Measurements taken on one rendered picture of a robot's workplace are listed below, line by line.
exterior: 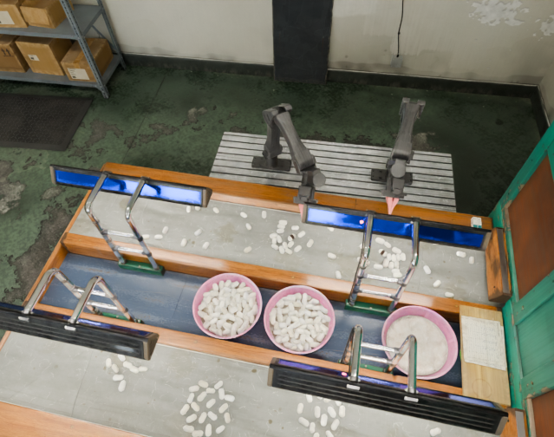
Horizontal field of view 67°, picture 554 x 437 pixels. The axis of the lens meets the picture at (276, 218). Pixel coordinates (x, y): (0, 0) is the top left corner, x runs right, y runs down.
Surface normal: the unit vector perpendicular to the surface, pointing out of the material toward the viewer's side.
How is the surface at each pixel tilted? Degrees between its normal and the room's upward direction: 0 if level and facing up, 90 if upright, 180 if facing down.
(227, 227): 0
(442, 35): 90
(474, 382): 0
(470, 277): 0
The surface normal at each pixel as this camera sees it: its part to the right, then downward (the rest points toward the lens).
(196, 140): -0.03, -0.57
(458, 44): -0.17, 0.81
